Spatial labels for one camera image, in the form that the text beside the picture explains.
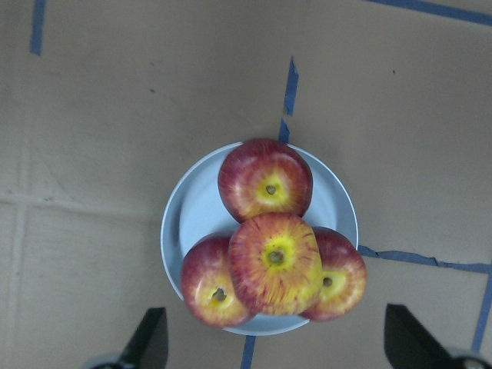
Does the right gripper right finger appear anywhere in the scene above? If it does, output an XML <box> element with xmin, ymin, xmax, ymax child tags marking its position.
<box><xmin>384</xmin><ymin>303</ymin><xmax>492</xmax><ymax>369</ymax></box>

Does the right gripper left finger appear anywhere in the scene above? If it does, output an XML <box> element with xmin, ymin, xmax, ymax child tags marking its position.
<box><xmin>84</xmin><ymin>307</ymin><xmax>169</xmax><ymax>369</ymax></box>

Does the red yellow apple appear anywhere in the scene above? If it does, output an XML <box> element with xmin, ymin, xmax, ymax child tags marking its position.
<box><xmin>228</xmin><ymin>212</ymin><xmax>323</xmax><ymax>316</ymax></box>

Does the red apple top of plate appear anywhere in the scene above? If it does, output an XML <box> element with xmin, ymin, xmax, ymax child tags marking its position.
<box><xmin>181</xmin><ymin>232</ymin><xmax>254</xmax><ymax>328</ymax></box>

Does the red apple of plate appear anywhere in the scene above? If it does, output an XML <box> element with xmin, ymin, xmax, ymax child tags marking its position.
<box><xmin>301</xmin><ymin>227</ymin><xmax>367</xmax><ymax>322</ymax></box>
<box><xmin>181</xmin><ymin>232</ymin><xmax>254</xmax><ymax>328</ymax></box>
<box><xmin>218</xmin><ymin>138</ymin><xmax>314</xmax><ymax>223</ymax></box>

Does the red apple right of plate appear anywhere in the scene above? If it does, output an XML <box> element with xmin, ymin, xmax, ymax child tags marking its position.
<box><xmin>301</xmin><ymin>227</ymin><xmax>367</xmax><ymax>322</ymax></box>

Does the light blue plate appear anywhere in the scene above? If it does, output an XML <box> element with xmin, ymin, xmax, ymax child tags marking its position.
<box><xmin>160</xmin><ymin>141</ymin><xmax>360</xmax><ymax>337</ymax></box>

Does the red apple bottom of plate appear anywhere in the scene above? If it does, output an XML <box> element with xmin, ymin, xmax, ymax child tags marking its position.
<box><xmin>218</xmin><ymin>138</ymin><xmax>314</xmax><ymax>223</ymax></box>

